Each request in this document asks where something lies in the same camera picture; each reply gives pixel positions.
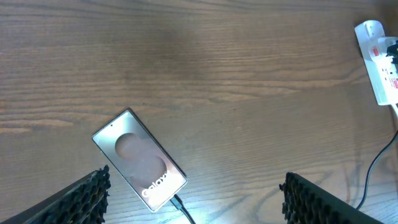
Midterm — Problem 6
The white power strip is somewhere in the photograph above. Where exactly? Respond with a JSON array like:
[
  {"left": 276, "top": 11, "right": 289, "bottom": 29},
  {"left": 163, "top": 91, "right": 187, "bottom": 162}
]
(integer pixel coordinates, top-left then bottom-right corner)
[{"left": 354, "top": 20, "right": 397, "bottom": 106}]

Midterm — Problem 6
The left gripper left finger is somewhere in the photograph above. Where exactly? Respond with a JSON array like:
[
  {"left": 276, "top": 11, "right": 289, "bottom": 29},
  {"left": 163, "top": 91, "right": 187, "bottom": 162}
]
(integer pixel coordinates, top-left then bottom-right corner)
[{"left": 1, "top": 166, "right": 111, "bottom": 224}]

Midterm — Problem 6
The black charger cable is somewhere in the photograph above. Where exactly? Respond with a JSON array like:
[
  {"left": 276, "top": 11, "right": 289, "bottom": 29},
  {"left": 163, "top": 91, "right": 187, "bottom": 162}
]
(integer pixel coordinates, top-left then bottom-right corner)
[{"left": 169, "top": 129, "right": 398, "bottom": 224}]

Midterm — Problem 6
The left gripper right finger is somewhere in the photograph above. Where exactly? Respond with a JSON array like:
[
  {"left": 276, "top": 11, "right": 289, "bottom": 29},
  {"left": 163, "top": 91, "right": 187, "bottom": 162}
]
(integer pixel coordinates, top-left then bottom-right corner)
[{"left": 279, "top": 172, "right": 381, "bottom": 224}]

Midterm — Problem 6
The white USB charger adapter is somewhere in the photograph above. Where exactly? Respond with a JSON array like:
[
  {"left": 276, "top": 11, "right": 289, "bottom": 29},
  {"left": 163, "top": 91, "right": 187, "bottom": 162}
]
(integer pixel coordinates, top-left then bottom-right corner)
[{"left": 368, "top": 37, "right": 397, "bottom": 65}]

